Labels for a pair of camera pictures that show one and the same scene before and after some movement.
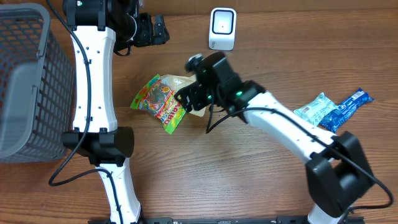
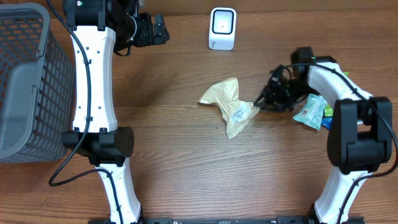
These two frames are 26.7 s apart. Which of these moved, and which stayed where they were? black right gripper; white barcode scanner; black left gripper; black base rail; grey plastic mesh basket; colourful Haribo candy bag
Moved: colourful Haribo candy bag; black right gripper
Stayed: black left gripper; grey plastic mesh basket; white barcode scanner; black base rail
